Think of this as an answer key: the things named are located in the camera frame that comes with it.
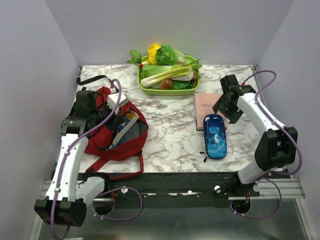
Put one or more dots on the orange treehouse children's book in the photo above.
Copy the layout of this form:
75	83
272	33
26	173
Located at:
129	119

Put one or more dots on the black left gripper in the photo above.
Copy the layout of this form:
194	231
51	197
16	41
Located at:
116	120

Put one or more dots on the blue dinosaur pencil case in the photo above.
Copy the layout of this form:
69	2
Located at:
215	136

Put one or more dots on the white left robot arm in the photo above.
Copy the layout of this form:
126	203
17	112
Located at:
65	202

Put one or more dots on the toy celery stalk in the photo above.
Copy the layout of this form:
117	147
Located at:
152	75

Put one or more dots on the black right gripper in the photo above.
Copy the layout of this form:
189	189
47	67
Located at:
232	116

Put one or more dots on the red student backpack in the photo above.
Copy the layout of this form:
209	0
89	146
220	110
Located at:
130	145

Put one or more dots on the teal notebook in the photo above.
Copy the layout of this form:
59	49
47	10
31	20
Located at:
112	146

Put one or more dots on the brown toy mushroom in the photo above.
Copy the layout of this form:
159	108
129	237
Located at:
166	84

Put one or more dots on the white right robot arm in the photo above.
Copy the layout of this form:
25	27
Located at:
277	147

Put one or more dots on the aluminium frame rail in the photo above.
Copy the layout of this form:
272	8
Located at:
286	188

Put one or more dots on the yellow toy flower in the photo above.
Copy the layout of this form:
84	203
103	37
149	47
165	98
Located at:
152	53

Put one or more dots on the green leafy sprig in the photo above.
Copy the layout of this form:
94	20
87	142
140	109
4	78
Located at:
135	58

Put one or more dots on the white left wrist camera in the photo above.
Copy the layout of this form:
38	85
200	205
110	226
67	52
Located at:
115	100

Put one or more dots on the green plastic tray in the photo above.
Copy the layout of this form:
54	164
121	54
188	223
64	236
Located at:
179	88

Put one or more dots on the green toy lettuce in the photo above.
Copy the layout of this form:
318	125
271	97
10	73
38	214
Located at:
167	55

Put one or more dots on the pink book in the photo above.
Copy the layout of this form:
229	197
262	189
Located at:
203	106

